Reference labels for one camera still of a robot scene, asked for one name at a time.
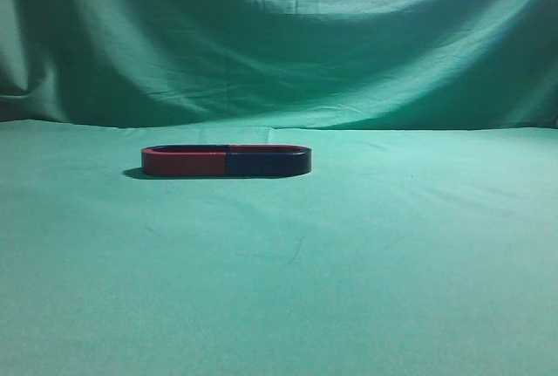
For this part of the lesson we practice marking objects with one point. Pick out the green cloth backdrop and cover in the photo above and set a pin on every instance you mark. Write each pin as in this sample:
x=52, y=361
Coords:
x=422, y=242

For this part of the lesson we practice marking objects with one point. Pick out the red-blue horseshoe magnet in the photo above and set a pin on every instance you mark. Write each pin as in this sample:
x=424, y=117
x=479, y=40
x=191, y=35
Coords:
x=268, y=160
x=184, y=160

